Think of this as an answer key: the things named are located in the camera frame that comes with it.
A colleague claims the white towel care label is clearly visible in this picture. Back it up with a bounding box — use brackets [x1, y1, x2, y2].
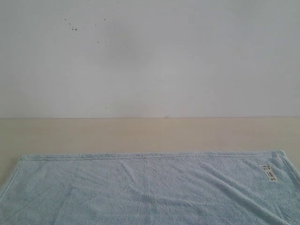
[262, 165, 278, 182]

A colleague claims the light blue fleece towel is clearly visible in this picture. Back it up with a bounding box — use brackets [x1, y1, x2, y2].
[0, 151, 300, 225]

